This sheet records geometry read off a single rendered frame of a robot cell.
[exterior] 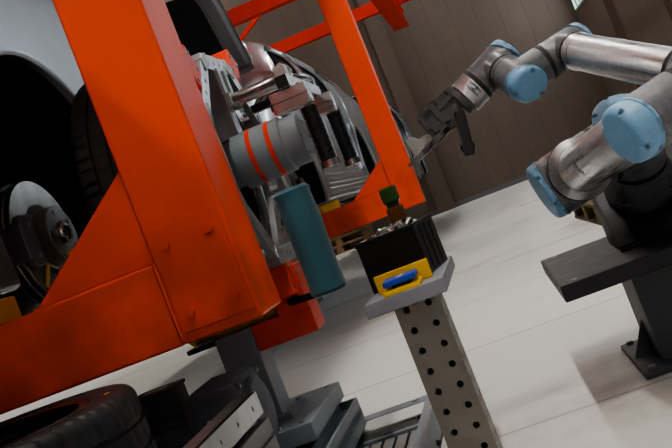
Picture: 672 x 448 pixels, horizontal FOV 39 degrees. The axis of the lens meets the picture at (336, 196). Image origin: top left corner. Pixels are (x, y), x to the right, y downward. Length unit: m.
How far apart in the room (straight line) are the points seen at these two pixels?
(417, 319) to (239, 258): 0.49
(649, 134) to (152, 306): 0.94
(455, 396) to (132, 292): 0.73
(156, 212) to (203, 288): 0.16
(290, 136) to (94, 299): 0.70
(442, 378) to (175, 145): 0.77
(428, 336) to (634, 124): 0.65
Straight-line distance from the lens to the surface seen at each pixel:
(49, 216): 2.47
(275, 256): 2.24
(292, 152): 2.30
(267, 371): 2.38
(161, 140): 1.77
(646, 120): 1.74
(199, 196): 1.75
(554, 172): 2.27
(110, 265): 1.83
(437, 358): 2.07
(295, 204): 2.19
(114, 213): 1.82
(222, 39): 5.81
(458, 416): 2.10
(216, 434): 1.58
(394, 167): 5.90
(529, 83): 2.26
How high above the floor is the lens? 0.64
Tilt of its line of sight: 1 degrees up
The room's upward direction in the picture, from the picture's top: 21 degrees counter-clockwise
